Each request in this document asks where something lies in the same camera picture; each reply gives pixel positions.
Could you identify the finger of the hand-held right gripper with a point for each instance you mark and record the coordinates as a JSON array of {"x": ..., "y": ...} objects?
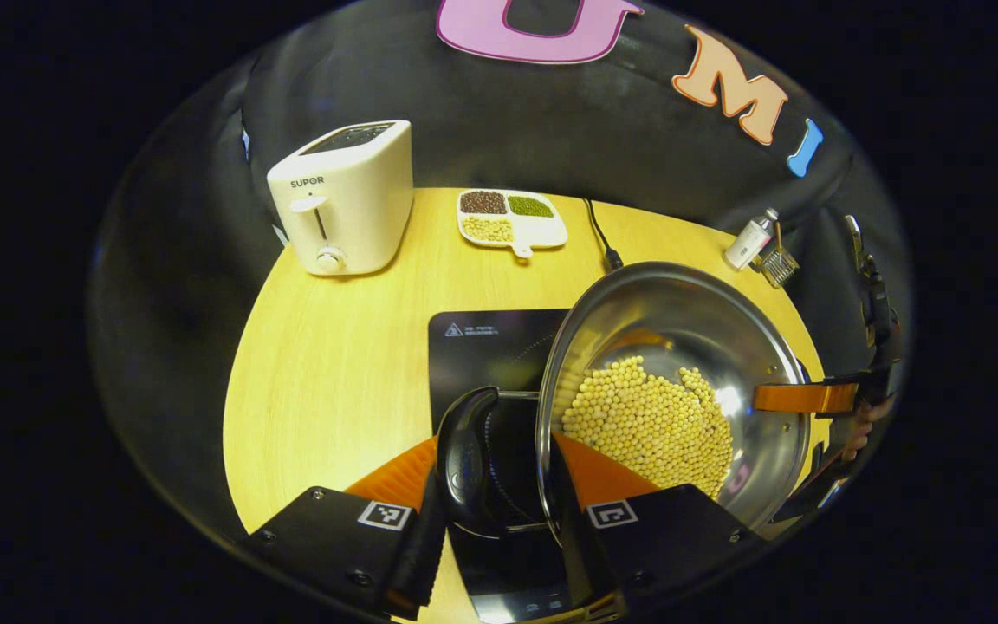
[
  {"x": 802, "y": 397},
  {"x": 815, "y": 485}
]

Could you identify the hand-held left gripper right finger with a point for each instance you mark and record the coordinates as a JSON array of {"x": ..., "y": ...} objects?
[{"x": 664, "y": 537}]

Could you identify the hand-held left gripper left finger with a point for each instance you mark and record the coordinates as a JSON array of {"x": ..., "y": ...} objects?
[{"x": 425, "y": 537}]

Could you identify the black induction cooktop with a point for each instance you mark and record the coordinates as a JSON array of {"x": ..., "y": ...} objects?
[{"x": 490, "y": 347}]

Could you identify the glass cup with stick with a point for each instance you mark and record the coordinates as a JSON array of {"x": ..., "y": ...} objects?
[{"x": 779, "y": 267}]

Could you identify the pile of yellow soybeans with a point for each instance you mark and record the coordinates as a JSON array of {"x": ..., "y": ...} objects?
[{"x": 646, "y": 425}]

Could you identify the small clear plastic bottle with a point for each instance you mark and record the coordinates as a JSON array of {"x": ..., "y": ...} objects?
[{"x": 748, "y": 243}]

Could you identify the white divided dish with beans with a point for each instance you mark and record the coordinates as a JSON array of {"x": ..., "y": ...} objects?
[{"x": 534, "y": 230}]

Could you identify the white toaster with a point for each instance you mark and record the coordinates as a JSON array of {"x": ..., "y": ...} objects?
[{"x": 352, "y": 204}]

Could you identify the black backdrop cloth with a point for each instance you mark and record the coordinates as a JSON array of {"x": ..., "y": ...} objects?
[{"x": 482, "y": 121}]

